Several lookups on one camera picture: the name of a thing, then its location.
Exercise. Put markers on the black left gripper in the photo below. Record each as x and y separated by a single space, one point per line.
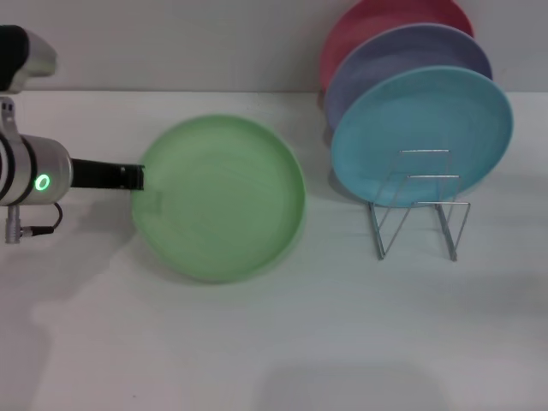
96 173

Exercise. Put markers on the green plate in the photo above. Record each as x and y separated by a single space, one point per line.
218 197

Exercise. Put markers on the red plate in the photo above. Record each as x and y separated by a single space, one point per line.
364 25

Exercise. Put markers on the purple plate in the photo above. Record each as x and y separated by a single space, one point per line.
385 60

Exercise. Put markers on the light blue plate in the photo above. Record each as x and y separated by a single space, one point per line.
411 124

